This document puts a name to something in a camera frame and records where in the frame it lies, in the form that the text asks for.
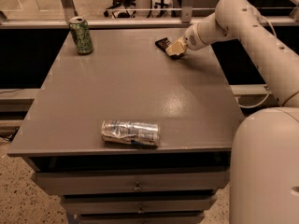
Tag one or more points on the grey drawer cabinet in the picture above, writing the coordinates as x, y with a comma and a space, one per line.
128, 78

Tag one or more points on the crushed silver redbull can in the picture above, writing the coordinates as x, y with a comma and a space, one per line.
130, 132

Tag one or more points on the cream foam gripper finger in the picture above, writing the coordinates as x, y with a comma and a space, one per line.
171, 50
180, 46

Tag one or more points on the grey metal railing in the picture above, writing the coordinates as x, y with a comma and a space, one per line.
54, 14

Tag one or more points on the black rxbar chocolate bar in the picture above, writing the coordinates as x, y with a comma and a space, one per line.
163, 44

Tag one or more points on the green soda can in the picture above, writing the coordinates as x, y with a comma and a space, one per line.
80, 32

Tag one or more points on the middle grey drawer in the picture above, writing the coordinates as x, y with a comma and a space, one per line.
140, 203

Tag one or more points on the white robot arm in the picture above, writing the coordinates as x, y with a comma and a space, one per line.
264, 178

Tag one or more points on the top grey drawer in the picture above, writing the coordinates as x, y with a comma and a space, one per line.
131, 181

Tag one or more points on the grey drawer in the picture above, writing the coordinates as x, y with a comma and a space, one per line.
140, 203
148, 218
131, 181

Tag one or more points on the bottom grey drawer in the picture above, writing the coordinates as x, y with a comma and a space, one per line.
148, 218

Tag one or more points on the black office chair base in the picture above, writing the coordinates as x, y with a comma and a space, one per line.
123, 3

